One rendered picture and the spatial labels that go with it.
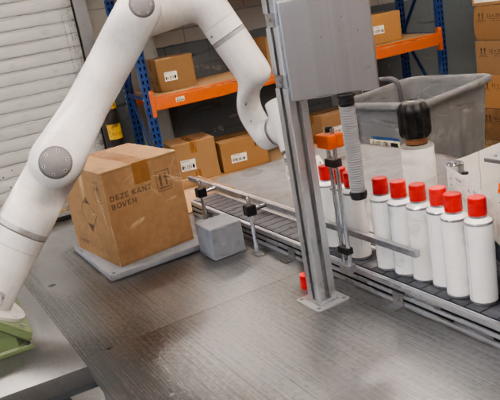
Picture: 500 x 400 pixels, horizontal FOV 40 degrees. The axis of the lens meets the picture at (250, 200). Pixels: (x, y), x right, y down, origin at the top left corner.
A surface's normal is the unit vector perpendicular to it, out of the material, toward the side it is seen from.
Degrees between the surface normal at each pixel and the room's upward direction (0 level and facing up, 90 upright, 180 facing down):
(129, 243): 90
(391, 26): 91
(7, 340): 90
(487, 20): 90
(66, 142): 64
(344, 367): 0
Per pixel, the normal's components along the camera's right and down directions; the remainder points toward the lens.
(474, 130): 0.68, 0.15
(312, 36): -0.08, 0.30
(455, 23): 0.41, 0.19
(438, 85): -0.72, 0.28
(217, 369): -0.17, -0.94
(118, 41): -0.09, 0.59
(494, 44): -0.86, 0.26
